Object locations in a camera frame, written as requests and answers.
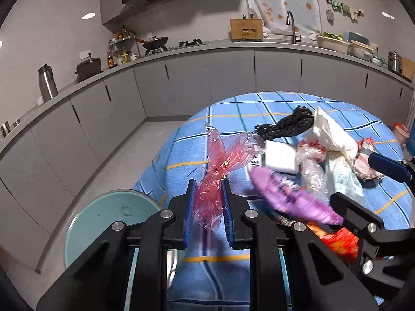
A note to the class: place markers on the corner spice rack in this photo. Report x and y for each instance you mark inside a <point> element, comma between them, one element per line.
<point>121,39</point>

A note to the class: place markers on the small white cup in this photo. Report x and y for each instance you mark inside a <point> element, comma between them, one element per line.
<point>39,102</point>

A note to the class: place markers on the clear plastic bag red print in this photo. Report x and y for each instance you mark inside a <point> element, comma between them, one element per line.
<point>311,168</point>

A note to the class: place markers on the sauce bottle with red label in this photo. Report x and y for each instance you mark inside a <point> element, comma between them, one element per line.
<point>111,61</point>

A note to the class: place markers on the round ceiling light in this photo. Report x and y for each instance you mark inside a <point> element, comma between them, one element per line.
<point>89,15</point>
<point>387,15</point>

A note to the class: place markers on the white foam block with label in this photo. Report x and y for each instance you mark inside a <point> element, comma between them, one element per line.
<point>280,155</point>

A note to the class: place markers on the light blue container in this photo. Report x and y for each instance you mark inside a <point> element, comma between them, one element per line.
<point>356,36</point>

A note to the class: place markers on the blue plaid tablecloth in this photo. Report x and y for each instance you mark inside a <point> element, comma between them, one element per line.
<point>227,116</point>

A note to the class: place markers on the black mesh scrubber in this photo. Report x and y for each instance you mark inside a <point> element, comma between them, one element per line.
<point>285,124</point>

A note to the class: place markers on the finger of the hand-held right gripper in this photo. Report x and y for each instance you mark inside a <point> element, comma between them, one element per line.
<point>385,166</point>
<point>356,207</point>

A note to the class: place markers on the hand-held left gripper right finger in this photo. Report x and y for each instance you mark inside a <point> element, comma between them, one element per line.
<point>227,212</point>

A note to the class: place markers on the beige plastic basin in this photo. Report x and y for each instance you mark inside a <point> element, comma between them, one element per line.
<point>361,51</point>

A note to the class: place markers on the green wall hook rail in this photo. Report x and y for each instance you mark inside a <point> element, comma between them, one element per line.
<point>343,6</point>

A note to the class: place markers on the yellow seasoning jar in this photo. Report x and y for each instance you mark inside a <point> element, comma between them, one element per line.
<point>125,56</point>

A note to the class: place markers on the purple snack wrapper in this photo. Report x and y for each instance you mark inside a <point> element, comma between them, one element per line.
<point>291,197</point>

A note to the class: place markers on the red patterned cloth scrap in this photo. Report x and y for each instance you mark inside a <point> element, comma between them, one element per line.
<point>363,165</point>

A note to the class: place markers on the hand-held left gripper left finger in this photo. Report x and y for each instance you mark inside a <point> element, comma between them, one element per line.
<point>189,210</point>

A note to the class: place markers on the dark kitchen faucet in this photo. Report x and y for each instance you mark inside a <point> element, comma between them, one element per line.
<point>293,26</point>

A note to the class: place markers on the stainless steel thermos jug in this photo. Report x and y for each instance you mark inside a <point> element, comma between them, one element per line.
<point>48,84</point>

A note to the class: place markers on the orange snack wrapper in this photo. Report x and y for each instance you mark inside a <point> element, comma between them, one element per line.
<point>340,239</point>

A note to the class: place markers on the grey kitchen counter cabinets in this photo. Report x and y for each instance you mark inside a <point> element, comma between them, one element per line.
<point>123,97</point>

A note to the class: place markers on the black gas hob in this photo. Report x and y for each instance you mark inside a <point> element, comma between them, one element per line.
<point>191,43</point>

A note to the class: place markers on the black cooking pot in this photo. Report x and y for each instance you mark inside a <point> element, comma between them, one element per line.
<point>87,69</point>

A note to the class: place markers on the pink plastic wrapper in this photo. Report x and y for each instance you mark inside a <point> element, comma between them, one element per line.
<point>217,165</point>

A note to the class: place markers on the teal basin with steel rim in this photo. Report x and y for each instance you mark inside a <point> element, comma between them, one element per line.
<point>103,210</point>

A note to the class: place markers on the light green plastic bag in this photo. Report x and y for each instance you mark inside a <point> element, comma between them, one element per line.
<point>343,175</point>

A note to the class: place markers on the stainless steel pot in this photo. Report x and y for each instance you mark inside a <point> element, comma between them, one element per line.
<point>395,62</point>

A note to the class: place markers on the beige basin with vegetables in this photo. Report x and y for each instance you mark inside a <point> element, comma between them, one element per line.
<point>332,45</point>

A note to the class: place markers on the red lidded container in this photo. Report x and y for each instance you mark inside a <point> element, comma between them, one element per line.
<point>402,131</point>

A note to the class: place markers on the white waffle cloth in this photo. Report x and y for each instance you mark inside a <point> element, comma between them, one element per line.
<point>330,132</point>

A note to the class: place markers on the black wok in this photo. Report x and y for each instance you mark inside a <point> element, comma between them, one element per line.
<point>157,42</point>

